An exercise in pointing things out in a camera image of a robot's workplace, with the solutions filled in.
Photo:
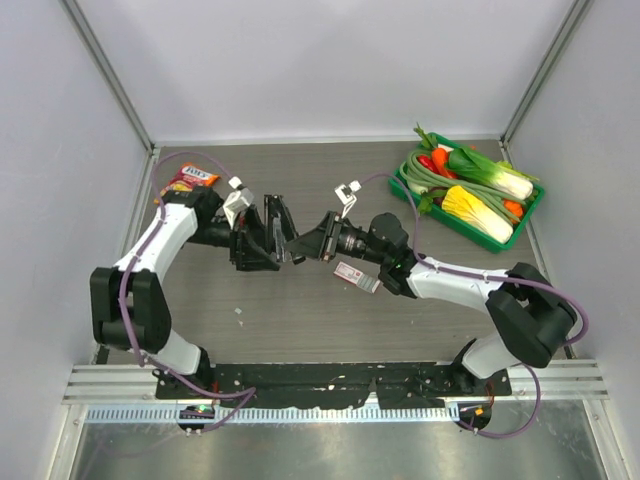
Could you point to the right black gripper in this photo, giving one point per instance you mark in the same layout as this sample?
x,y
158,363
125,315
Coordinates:
x,y
310,245

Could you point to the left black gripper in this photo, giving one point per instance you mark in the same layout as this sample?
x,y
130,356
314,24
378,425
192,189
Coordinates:
x,y
243,253

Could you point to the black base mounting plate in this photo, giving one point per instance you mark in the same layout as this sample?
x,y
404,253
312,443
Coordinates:
x,y
338,386

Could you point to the red staple box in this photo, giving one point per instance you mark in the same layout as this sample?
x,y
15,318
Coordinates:
x,y
356,277

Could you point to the green plastic tray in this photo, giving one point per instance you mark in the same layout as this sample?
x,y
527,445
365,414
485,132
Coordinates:
x,y
428,200

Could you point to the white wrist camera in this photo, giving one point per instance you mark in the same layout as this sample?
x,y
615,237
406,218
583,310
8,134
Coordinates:
x,y
238,200
346,193

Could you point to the green long beans toy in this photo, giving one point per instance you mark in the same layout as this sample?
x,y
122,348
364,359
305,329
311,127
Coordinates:
x,y
413,172

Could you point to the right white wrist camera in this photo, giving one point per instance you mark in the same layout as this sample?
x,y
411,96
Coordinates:
x,y
346,193

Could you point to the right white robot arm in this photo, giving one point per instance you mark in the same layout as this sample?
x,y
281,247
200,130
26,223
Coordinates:
x,y
531,320

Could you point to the small orange carrot toy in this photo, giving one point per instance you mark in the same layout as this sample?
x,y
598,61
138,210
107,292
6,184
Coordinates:
x,y
514,208

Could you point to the yellow napa cabbage toy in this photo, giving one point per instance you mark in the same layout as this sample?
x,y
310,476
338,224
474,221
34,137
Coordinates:
x,y
473,211

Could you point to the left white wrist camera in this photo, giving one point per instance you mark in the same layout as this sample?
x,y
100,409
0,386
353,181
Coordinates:
x,y
238,200

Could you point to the white slotted cable duct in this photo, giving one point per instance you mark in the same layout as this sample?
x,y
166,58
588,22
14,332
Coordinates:
x,y
187,414

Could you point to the orange candy bag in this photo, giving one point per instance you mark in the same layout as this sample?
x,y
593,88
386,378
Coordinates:
x,y
187,185

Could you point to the red chili pepper toy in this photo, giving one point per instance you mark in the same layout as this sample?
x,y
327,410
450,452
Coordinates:
x,y
428,163

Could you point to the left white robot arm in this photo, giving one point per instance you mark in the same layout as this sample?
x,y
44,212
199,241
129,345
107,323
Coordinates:
x,y
128,306

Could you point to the green bok choy toy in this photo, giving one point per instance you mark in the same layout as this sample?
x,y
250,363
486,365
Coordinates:
x,y
476,167

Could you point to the black large stapler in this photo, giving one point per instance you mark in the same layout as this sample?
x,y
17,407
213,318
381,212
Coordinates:
x,y
280,229

